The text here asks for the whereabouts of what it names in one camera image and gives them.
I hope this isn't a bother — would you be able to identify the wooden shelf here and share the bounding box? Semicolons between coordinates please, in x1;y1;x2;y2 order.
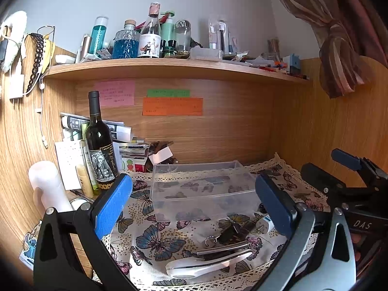
44;58;313;84

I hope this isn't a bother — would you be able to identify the white tube with blue label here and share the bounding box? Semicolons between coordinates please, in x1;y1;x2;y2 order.
255;214;275;234

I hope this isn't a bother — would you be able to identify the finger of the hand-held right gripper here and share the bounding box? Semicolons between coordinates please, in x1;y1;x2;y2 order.
331;148;388;182
301;163;348;201

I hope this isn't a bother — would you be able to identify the small blue box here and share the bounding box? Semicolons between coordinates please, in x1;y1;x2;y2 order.
283;54;301;75

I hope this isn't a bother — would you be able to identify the white oblong plastic tool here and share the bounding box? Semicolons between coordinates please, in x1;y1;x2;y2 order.
165;249;253;279

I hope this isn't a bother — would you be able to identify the clear plastic container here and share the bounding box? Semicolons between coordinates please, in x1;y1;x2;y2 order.
150;160;264;222

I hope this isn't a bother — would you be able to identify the green pump bottle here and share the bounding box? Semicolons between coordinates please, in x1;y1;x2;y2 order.
160;11;176;49

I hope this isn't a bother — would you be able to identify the white paper sheet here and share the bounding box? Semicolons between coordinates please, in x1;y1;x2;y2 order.
55;141;88;190

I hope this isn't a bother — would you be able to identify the stack of books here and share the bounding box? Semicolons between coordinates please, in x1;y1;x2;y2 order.
118;138;152;173

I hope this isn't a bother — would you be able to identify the dark green jar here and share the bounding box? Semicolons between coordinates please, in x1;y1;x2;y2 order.
161;39;179;58

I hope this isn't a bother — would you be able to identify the jar of sticks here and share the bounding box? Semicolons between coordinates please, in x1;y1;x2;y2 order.
267;38;281;59

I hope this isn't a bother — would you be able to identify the small white box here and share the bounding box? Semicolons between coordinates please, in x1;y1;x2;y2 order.
150;147;175;166

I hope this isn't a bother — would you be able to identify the white charger plug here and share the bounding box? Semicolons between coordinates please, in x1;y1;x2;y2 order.
8;74;25;100

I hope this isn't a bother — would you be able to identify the rose gold tube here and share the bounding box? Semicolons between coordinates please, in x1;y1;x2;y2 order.
79;35;93;63

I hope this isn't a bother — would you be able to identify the blue cartoon sticker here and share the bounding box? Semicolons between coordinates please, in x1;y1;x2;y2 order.
19;221;43;264

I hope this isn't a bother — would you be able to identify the black bead chain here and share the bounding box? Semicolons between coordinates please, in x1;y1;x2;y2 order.
27;33;46;93

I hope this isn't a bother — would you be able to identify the butterfly print lace cloth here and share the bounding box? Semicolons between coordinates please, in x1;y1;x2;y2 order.
91;153;334;291

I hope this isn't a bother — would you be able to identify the teal plastic bottle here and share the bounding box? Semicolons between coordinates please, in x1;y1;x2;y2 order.
90;16;109;53

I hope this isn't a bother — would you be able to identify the brown striped curtain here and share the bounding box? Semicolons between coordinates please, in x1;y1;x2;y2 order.
264;0;388;99

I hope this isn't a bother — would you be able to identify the toothbrush package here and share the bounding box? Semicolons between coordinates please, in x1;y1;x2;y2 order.
209;19;231;53

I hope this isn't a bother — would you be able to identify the white cable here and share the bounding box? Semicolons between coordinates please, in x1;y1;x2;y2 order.
36;79;49;149

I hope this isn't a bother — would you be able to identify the white plastic bottle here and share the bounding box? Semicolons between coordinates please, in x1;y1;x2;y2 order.
28;161;73;213

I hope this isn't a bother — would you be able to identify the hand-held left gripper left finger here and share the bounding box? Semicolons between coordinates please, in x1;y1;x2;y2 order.
33;173;143;291

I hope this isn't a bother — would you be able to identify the pink paper note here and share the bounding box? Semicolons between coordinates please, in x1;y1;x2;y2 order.
94;80;135;107

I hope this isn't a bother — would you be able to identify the brown eyeshadow palette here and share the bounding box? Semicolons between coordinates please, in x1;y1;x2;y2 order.
350;232;384;269

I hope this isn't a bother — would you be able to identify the white comb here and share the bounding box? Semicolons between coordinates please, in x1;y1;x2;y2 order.
189;47;223;61

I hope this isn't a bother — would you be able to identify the silver metal clip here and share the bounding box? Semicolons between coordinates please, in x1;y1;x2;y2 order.
196;240;252;257

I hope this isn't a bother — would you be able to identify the fluffy white cloth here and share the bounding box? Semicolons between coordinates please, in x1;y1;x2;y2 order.
0;10;28;73

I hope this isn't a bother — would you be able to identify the pile of small clutter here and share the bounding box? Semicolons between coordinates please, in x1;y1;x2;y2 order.
223;51;307;79

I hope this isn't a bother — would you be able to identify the blue liquid glass bottle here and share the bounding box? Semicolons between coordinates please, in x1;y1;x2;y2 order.
112;20;140;59

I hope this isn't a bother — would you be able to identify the dark wine bottle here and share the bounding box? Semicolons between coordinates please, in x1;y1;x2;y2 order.
85;90;120;192

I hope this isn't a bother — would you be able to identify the clear glass tumbler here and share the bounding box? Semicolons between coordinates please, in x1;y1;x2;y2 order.
174;20;192;53

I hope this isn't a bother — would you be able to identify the stack of papers and boxes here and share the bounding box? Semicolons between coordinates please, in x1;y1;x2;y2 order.
60;112;132;143

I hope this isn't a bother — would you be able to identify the cream tube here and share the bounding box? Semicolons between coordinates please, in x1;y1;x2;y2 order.
76;139;94;197

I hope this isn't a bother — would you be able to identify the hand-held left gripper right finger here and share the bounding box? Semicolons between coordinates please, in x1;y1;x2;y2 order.
251;173;357;291

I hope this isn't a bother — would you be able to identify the clear bottle with illustrated label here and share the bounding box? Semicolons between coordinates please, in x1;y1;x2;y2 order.
137;2;162;59

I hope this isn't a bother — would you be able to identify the green paper note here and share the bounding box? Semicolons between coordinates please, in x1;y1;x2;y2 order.
147;89;191;98

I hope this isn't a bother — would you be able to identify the key bunch with metal ring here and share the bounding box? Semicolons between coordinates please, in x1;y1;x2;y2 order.
204;220;258;249

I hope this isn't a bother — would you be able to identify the orange paper note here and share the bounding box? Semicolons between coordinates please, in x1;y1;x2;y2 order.
142;97;203;116

